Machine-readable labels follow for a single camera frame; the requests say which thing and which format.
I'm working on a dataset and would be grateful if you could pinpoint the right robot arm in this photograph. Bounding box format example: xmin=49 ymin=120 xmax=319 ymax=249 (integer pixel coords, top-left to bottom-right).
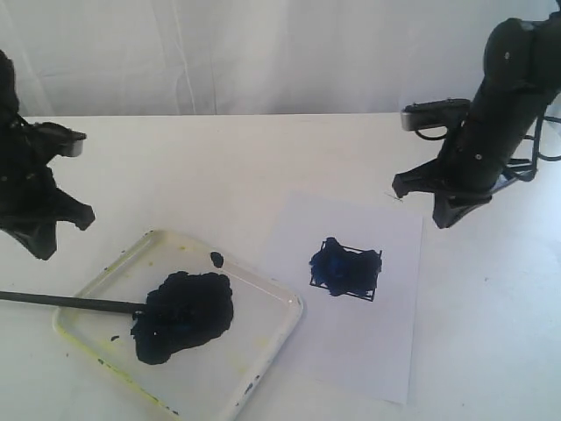
xmin=392 ymin=12 xmax=560 ymax=229

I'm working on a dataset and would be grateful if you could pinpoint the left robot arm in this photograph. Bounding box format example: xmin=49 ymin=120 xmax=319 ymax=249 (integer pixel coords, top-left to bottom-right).
xmin=1 ymin=54 xmax=95 ymax=260

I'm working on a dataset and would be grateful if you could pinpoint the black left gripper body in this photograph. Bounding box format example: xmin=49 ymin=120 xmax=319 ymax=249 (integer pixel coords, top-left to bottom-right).
xmin=1 ymin=120 xmax=66 ymax=224

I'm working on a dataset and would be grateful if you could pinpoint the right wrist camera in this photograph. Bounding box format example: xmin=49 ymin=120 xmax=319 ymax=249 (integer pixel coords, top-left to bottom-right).
xmin=401 ymin=98 xmax=471 ymax=141

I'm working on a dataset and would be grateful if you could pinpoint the black paint blob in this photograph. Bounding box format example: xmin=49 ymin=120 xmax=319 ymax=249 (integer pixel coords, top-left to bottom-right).
xmin=131 ymin=271 xmax=234 ymax=365

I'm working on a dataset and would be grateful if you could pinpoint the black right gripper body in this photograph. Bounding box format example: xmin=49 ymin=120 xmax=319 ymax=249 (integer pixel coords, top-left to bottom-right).
xmin=435 ymin=85 xmax=548 ymax=196

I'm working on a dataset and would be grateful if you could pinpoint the white paper with square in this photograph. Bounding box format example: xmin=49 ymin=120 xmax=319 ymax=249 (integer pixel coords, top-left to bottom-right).
xmin=258 ymin=193 xmax=423 ymax=403

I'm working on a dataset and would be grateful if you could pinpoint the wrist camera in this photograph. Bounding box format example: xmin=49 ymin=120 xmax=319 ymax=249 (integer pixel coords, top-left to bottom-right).
xmin=35 ymin=123 xmax=87 ymax=158
xmin=401 ymin=98 xmax=471 ymax=141

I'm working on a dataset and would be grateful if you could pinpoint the white background curtain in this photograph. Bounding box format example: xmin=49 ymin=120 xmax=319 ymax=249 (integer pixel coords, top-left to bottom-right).
xmin=1 ymin=1 xmax=557 ymax=116

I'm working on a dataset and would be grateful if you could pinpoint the white paint tray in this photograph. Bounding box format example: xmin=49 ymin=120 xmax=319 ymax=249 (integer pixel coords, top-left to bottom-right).
xmin=53 ymin=230 xmax=303 ymax=420

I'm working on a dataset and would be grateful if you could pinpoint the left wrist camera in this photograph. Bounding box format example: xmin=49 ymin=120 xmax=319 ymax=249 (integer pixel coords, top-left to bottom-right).
xmin=35 ymin=123 xmax=87 ymax=158

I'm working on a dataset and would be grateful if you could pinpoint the thin black paintbrush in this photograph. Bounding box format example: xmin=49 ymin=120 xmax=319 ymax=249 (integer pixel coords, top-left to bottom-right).
xmin=1 ymin=291 xmax=154 ymax=315

